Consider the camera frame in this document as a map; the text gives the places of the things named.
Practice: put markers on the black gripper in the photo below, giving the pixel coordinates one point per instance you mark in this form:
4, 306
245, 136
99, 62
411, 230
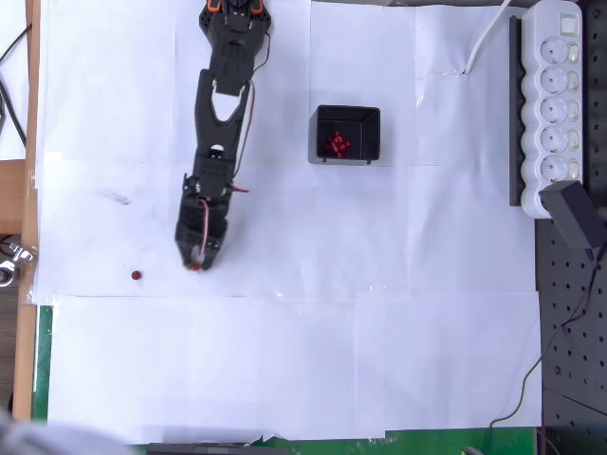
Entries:
190, 248

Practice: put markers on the black open box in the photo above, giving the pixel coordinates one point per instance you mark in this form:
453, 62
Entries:
332, 118

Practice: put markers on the white paper table cover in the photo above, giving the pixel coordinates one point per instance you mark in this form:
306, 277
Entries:
303, 355

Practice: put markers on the blurred grey object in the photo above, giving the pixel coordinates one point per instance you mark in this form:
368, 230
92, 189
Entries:
47, 438

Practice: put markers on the black power adapter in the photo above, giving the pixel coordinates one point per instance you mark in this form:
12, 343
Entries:
569, 213

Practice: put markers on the metal clamp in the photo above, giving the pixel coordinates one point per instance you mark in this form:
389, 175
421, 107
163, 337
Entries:
14, 260

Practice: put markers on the black pegboard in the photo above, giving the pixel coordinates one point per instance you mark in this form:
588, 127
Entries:
574, 332

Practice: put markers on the black camera device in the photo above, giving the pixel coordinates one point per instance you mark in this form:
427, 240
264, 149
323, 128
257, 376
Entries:
213, 449

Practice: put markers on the white power strip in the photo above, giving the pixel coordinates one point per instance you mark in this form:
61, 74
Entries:
552, 109

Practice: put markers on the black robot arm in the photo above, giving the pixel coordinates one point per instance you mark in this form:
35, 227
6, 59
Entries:
227, 57

